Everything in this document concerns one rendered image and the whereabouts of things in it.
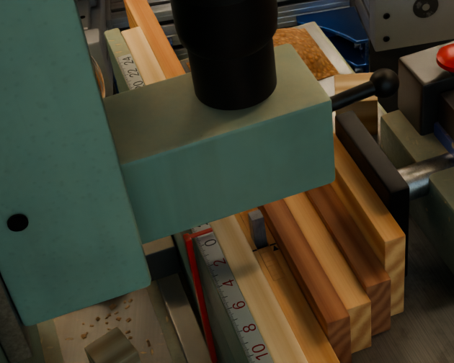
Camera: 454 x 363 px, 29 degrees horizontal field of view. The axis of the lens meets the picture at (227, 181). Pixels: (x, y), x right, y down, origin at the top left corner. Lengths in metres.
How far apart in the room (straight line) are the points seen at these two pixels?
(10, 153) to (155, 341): 0.35
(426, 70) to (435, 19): 0.58
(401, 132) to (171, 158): 0.22
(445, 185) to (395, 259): 0.08
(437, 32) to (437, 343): 0.69
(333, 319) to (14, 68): 0.26
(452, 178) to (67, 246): 0.28
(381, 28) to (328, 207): 0.61
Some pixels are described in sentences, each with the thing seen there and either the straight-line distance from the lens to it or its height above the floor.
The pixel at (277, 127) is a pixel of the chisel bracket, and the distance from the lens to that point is 0.53.
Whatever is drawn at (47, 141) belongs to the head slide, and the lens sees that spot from 0.45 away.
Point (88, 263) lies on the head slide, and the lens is 0.51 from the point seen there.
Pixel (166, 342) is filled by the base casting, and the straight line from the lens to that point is 0.77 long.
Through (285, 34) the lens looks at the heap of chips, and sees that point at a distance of 0.86.
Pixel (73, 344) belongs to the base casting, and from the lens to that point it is 0.79.
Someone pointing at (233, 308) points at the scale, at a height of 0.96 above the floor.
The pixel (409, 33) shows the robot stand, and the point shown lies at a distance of 1.24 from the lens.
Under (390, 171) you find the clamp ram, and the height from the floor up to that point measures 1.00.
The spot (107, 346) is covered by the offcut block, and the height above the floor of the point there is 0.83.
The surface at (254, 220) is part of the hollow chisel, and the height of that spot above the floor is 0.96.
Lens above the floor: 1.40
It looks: 43 degrees down
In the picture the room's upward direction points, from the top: 9 degrees counter-clockwise
